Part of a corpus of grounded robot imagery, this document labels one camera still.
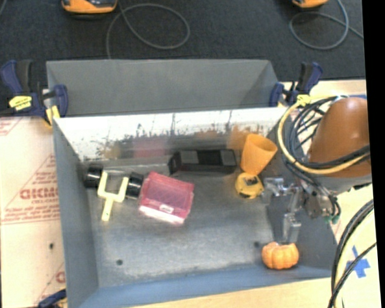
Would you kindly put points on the pink clear plastic box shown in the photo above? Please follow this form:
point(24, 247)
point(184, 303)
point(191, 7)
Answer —
point(166, 197)

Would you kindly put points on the black rectangular box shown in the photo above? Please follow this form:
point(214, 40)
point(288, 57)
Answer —
point(202, 160)

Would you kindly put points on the orange toy pumpkin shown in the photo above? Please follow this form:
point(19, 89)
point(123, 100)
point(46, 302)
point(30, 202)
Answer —
point(280, 256)

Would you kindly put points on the pale board with red print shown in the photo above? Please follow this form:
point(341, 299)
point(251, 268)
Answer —
point(28, 231)

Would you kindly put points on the orange plastic cup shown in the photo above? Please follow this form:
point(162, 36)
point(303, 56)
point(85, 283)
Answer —
point(257, 154)

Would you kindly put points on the yellow tape measure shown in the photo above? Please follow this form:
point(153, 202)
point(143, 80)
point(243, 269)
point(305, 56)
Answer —
point(248, 186)

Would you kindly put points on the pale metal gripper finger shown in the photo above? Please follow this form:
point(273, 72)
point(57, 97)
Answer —
point(279, 186)
point(291, 223)

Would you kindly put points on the grey metal bin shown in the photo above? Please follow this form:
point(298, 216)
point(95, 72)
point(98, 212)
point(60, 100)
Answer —
point(185, 248)

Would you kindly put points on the pale yellow black-wheeled roller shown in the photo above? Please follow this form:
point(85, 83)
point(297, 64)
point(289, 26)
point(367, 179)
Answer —
point(110, 192)

